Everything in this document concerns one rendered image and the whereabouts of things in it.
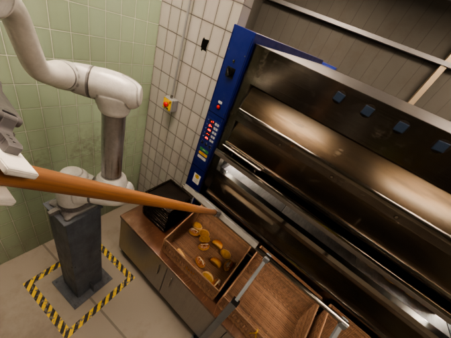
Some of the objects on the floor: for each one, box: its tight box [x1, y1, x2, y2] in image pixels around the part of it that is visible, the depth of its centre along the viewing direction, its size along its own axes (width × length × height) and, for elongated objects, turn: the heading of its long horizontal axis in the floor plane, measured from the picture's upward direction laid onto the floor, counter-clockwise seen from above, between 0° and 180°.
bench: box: [119, 205, 332, 338], centre depth 174 cm, size 56×242×58 cm, turn 30°
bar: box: [182, 184, 349, 338], centre depth 147 cm, size 31×127×118 cm, turn 30°
